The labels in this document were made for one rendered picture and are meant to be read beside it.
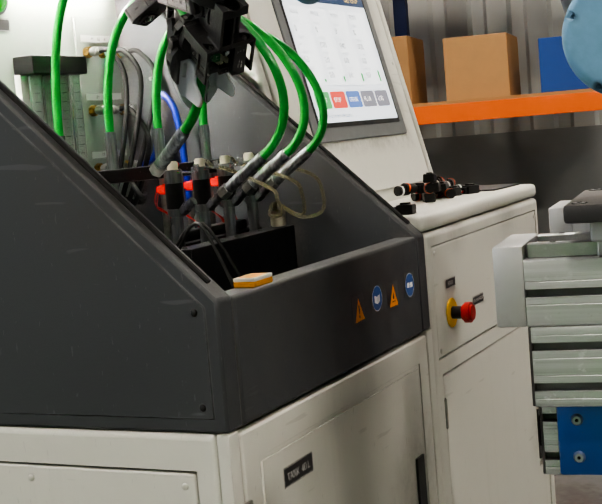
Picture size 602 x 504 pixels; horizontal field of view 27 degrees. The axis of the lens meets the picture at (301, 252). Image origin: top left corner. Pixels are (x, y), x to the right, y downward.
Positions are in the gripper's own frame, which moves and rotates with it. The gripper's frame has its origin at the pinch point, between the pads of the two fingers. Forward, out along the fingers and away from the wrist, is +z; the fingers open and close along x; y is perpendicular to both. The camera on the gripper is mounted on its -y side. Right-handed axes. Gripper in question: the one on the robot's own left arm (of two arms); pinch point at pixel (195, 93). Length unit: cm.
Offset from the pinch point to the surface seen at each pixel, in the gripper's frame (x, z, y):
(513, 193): 82, 63, -5
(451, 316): 44, 52, 20
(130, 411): -26.3, 15.4, 32.2
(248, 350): -12.0, 8.2, 35.1
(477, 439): 46, 76, 33
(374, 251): 22.6, 25.6, 18.1
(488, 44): 356, 316, -258
